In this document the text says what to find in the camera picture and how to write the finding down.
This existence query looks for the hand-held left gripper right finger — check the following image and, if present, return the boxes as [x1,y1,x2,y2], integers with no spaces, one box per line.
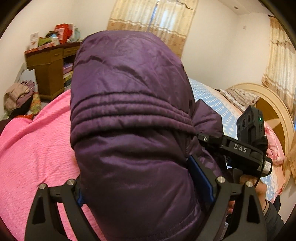
[188,155,269,241]

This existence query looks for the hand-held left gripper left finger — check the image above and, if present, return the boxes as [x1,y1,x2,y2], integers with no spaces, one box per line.
[24,178,100,241]

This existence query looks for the dark purple padded jacket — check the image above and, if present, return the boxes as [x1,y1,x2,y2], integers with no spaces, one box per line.
[69,30,228,241]

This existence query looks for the pile of clothes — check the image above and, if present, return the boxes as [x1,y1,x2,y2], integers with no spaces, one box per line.
[4,80,35,110]

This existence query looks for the person's right hand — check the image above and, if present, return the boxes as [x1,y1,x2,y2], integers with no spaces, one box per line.
[240,174,266,209]

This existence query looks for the folded pink floral quilt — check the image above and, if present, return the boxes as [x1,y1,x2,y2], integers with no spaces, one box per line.
[264,120,288,165]

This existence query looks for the grey patterned pillow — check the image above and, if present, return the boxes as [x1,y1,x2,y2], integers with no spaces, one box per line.
[220,89,260,112]

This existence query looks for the cream wooden bed headboard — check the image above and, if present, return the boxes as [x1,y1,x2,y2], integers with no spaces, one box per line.
[225,83,296,193]

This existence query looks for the pink textured blanket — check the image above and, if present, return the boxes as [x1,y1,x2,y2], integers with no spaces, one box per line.
[0,89,107,241]

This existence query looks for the beige patterned side curtain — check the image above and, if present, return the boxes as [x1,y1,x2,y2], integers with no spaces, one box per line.
[261,15,296,109]

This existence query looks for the yellow patterned cloth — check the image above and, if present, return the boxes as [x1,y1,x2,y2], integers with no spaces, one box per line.
[29,91,42,115]

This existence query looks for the stacked boxes under desk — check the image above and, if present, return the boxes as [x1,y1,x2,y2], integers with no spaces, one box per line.
[62,64,73,87]

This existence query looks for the brown wooden desk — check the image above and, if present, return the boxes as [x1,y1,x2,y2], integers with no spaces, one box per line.
[25,42,82,101]

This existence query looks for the white paper bag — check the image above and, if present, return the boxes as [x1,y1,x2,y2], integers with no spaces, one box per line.
[15,64,28,82]

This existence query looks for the beige patterned window curtain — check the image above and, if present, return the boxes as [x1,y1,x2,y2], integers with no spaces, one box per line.
[107,0,199,58]

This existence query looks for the green cloth on desk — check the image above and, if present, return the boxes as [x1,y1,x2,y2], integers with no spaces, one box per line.
[38,37,57,47]

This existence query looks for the white printed card box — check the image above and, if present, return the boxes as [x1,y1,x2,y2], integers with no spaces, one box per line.
[30,32,39,50]

